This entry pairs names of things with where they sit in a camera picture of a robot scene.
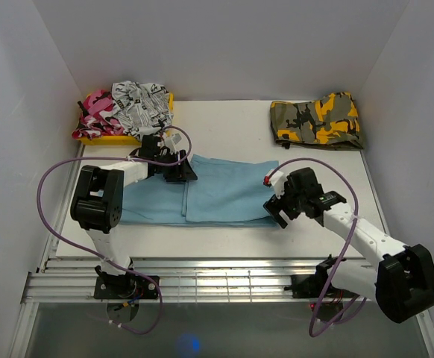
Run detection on yellow plastic tray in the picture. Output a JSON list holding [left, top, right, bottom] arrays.
[[77, 92, 174, 145]]

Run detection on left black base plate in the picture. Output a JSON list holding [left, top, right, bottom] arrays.
[[93, 275, 160, 300]]

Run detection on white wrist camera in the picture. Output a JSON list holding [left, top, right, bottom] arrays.
[[263, 169, 286, 198], [161, 132, 182, 154]]

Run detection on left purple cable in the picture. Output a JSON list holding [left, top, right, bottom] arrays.
[[37, 125, 194, 335]]

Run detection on pink camouflage trousers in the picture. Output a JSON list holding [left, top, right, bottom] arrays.
[[72, 89, 125, 140]]

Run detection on white black print trousers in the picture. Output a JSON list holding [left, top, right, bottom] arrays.
[[111, 81, 173, 140]]

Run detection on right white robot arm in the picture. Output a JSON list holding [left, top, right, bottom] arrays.
[[263, 168, 434, 323]]

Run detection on camouflage yellow green trousers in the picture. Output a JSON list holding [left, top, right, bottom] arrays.
[[269, 92, 364, 150]]

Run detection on light blue trousers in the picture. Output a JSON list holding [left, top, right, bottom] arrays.
[[120, 154, 279, 227]]

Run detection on aluminium rail frame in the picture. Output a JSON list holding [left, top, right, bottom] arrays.
[[7, 145, 434, 358]]

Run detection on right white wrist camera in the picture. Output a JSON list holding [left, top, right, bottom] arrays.
[[263, 169, 286, 198]]

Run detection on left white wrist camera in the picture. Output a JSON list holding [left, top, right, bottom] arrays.
[[161, 132, 182, 154]]

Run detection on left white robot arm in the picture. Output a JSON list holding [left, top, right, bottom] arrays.
[[70, 133, 198, 298]]

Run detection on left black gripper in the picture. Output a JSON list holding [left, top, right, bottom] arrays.
[[154, 150, 197, 183]]

